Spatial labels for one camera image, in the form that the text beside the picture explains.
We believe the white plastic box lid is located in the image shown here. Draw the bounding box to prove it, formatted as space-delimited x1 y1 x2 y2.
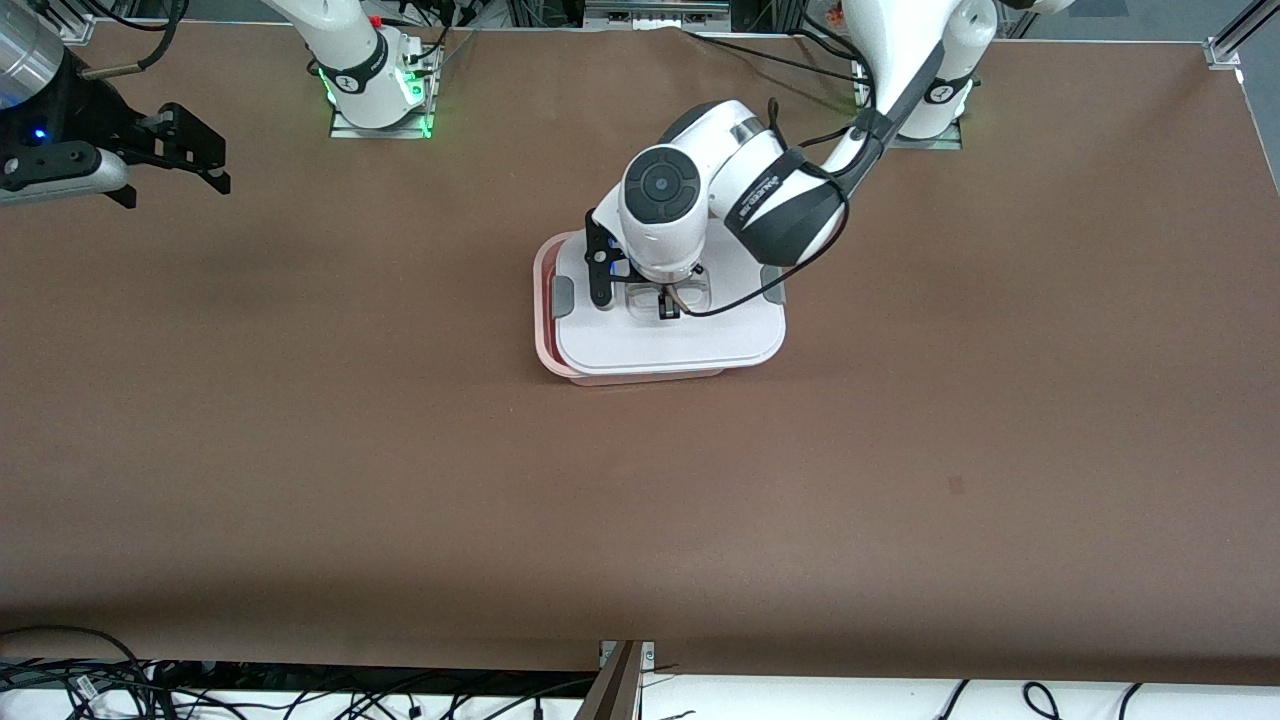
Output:
553 225 788 376

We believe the pink plastic storage box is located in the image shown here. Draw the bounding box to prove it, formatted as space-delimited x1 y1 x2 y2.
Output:
532 232 726 386

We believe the brown table cover sheet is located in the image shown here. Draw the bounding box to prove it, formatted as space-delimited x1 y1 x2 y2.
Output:
0 20 1280 686

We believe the brown wooden beam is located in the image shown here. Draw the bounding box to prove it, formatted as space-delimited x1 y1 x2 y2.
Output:
575 640 644 720

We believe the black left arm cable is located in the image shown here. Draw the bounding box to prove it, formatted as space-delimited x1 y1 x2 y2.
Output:
680 95 881 319

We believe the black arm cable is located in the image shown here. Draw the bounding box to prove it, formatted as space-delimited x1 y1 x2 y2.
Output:
680 95 881 319
80 0 191 79

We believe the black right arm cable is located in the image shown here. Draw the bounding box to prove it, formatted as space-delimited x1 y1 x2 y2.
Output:
80 0 191 79

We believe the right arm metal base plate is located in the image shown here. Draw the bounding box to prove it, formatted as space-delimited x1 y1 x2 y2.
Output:
330 40 441 139

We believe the black cable across table edge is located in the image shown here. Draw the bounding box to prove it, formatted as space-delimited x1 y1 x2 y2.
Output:
685 30 863 83

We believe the aluminium frame rail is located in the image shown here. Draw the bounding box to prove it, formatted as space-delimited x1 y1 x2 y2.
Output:
583 0 731 23

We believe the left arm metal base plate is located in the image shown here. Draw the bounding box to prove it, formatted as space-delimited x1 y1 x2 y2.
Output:
850 60 963 151

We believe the tangle of black cables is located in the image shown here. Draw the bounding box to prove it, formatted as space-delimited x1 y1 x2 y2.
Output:
0 625 601 720

